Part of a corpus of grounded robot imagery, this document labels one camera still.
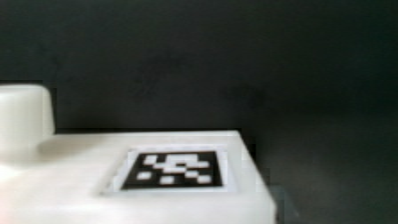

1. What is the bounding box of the white front drawer with tag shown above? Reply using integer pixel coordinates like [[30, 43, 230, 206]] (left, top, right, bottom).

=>
[[0, 85, 277, 224]]

